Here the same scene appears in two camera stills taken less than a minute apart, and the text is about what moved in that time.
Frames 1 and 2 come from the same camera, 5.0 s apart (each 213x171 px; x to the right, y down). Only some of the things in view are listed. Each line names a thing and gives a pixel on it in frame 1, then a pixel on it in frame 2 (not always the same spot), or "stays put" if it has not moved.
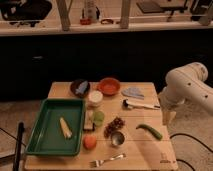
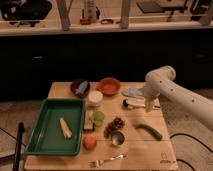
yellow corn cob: (65, 127) stays put
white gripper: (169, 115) → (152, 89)
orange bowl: (109, 86) stays put
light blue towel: (133, 92) stays put
